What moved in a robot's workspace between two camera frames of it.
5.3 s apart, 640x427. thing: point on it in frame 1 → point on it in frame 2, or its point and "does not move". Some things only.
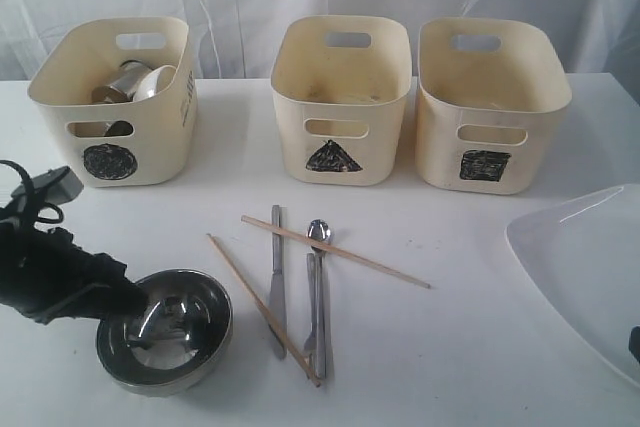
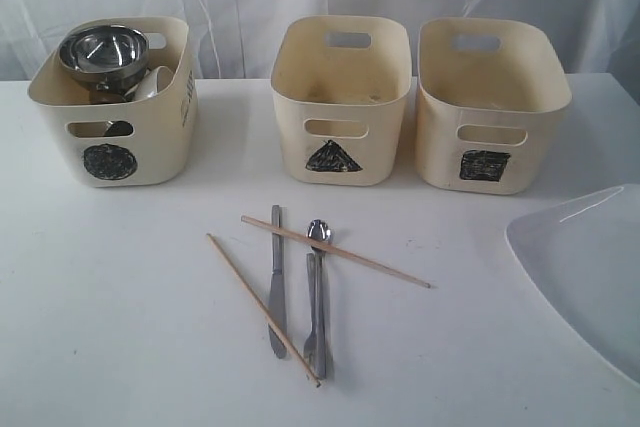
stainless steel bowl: (175, 342) → (105, 53)
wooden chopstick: (314, 244) does not move
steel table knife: (277, 296) does not move
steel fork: (310, 343) does not move
